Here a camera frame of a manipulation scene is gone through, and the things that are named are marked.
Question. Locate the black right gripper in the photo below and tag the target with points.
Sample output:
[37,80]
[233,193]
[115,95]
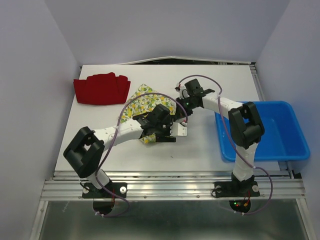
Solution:
[180,113]

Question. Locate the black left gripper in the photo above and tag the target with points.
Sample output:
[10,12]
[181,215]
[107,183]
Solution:
[166,137]

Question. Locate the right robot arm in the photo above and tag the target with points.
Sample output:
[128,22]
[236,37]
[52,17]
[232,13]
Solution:
[245,126]

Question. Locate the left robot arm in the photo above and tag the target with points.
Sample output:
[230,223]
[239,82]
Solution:
[85,150]

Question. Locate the red folded skirt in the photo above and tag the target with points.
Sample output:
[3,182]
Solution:
[102,89]

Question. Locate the blue plastic bin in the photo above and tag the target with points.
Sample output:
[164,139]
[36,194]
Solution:
[283,139]

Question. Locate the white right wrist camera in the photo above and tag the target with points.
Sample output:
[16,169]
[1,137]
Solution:
[183,93]

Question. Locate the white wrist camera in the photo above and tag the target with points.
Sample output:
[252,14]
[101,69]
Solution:
[183,93]
[179,129]

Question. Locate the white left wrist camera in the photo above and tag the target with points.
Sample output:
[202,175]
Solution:
[179,129]

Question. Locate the aluminium right side rail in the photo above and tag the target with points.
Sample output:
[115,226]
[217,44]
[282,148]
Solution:
[257,82]

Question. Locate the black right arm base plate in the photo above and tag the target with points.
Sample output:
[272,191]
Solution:
[235,191]

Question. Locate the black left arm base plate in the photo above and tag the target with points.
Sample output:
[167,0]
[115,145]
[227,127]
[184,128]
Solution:
[89,191]

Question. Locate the aluminium front rail frame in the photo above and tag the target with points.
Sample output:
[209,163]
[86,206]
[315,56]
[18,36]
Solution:
[166,185]

